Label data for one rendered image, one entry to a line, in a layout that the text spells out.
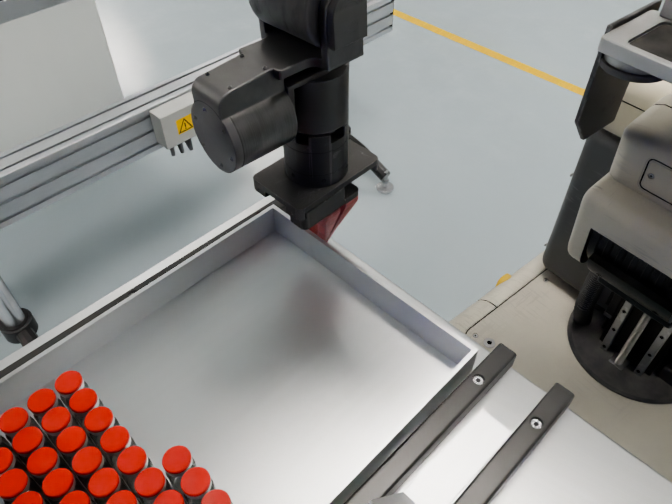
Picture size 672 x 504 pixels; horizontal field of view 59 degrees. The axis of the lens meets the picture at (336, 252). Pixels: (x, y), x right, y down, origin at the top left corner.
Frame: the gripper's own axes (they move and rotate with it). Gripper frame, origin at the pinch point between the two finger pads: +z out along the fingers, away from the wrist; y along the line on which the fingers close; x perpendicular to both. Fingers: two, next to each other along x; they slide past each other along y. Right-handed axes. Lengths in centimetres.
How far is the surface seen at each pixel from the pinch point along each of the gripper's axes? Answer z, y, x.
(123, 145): 42, -16, -85
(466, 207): 91, -104, -40
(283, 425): 2.1, 15.7, 11.9
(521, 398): 2.4, -0.3, 24.4
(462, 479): 2.1, 9.0, 25.1
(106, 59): 54, -43, -143
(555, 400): 0.4, -0.8, 26.8
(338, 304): 2.2, 3.6, 6.3
